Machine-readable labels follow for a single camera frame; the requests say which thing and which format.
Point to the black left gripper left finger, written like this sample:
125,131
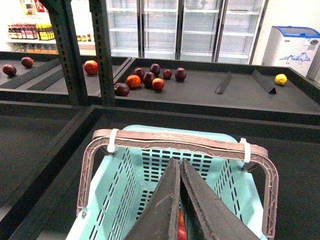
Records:
159,220

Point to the dark purple fruit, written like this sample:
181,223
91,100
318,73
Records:
121,89
155,69
180,74
148,79

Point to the white chest freezer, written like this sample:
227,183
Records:
291,46

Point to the black metal rack post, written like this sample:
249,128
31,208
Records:
62,21

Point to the dark purple fruit front left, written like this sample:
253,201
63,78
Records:
121,89

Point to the dark purple fruit middle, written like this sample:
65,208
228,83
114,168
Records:
148,79

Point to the yellow lemon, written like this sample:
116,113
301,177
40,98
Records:
281,79

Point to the brown plastic basket handle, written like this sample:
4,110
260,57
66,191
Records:
170,140

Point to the yellow label bottles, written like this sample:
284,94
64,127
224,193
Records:
45,32

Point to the glass door refrigerator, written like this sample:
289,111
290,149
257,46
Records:
221,31

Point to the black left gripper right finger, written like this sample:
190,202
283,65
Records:
206,217

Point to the black right shelf divider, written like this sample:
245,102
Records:
264,82

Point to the dark fruit far left rear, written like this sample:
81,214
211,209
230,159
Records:
27,62

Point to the white zip tie right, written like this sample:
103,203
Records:
247,150

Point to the light blue plastic basket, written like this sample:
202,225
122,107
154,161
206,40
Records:
125,181

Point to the dark sauce bottles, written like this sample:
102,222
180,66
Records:
22,31

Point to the black left shelf divider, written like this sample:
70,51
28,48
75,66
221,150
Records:
224,83

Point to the red yellow apple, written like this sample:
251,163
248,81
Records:
158,84

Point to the small red fruit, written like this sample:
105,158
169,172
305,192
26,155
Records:
167,74

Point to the white zip tie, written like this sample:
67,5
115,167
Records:
247,150
112,137

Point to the orange fruit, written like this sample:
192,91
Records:
133,81

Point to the dark purple fruit right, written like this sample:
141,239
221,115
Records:
180,74

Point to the dark purple fruit rear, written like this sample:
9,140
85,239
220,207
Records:
155,69

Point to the black shelf divider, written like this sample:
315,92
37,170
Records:
224,83
264,82

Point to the white zip tie left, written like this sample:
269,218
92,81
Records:
112,137

